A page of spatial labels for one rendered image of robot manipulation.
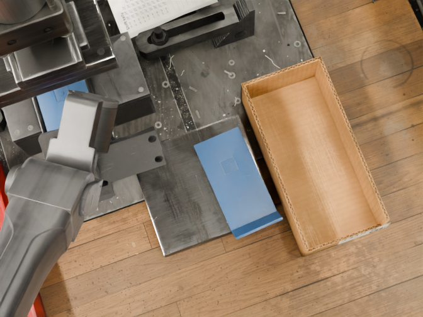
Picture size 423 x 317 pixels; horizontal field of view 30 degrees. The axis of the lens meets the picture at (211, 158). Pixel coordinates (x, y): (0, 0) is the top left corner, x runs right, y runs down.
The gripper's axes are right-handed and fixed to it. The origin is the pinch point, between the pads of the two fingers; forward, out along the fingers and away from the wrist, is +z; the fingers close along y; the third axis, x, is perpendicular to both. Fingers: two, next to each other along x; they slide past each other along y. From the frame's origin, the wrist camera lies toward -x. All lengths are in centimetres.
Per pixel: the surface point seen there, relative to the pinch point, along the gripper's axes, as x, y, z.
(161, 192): -8.9, -9.7, 4.2
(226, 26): -25.2, 9.6, 7.8
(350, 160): -36.1, -13.7, 2.6
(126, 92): -8.6, 5.4, 4.7
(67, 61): -3.4, 12.7, -13.5
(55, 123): 1.9, 4.4, 4.1
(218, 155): -18.2, -7.2, 4.7
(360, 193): -35.8, -18.3, 0.6
